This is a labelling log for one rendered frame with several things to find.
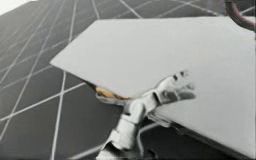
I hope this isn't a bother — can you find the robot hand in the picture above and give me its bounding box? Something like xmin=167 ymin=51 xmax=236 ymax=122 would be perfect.
xmin=154 ymin=69 xmax=197 ymax=105

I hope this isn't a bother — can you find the dark steering wheel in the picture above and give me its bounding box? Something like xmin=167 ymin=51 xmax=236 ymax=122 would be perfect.
xmin=224 ymin=0 xmax=256 ymax=32

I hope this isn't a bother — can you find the grey cart with brown box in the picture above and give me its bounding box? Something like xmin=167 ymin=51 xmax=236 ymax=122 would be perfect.
xmin=49 ymin=15 xmax=256 ymax=160

